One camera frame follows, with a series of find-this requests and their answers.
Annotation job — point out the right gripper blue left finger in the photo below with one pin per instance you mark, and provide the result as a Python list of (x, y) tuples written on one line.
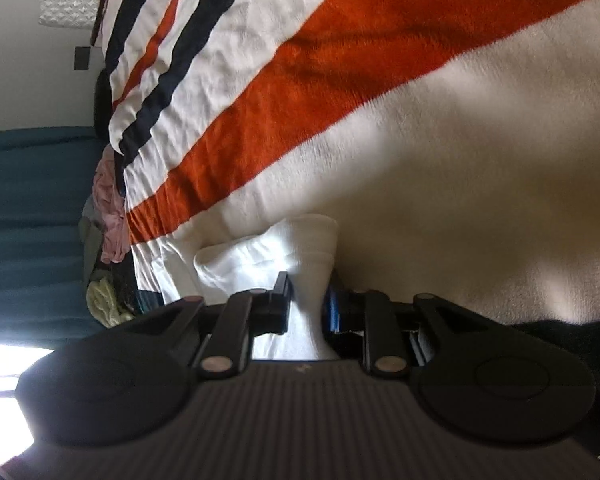
[(228, 330)]

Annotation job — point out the right teal curtain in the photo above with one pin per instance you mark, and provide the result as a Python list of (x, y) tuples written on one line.
[(46, 176)]

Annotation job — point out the striped bed blanket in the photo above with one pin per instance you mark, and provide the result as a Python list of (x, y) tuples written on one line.
[(455, 142)]

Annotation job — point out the window with dark frame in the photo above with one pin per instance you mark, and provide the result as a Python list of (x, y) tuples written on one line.
[(15, 434)]

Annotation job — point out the olive green garment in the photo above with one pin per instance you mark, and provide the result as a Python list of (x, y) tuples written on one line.
[(91, 234)]

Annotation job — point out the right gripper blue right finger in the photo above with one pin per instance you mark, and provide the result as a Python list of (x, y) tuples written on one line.
[(367, 327)]

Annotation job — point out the dark wall switch panel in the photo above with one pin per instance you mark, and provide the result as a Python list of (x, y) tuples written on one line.
[(81, 59)]

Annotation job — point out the yellow-green knit blanket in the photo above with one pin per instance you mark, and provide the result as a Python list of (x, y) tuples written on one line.
[(103, 305)]

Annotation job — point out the pink garment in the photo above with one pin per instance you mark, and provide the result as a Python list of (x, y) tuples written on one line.
[(110, 206)]

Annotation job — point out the white track jacket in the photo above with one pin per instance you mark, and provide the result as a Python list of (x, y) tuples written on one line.
[(304, 247)]

